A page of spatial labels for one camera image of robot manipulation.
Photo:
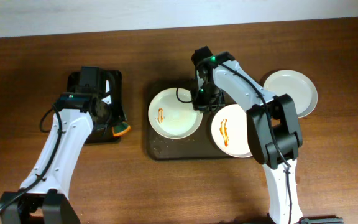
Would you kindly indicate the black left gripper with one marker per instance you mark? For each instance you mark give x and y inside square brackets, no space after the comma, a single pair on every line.
[112,116]

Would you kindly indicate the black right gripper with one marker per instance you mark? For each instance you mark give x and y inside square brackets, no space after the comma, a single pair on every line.
[206,106]

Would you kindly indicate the orange green sponge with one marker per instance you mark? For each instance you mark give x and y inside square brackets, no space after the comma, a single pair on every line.
[120,129]

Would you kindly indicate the white plate top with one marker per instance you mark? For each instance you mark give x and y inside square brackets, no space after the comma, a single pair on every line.
[171,118]

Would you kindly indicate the white plate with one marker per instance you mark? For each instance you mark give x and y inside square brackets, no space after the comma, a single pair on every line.
[229,131]
[298,86]
[171,118]

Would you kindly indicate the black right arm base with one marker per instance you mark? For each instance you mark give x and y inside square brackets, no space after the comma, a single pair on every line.
[335,220]

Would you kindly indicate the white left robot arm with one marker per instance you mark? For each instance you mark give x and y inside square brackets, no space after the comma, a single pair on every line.
[43,197]

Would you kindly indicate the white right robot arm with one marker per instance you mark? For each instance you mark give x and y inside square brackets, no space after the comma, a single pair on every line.
[273,130]

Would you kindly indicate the small black tray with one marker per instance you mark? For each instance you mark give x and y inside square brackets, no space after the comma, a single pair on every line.
[99,92]

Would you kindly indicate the large brown tray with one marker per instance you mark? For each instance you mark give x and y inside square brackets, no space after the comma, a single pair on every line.
[199,145]

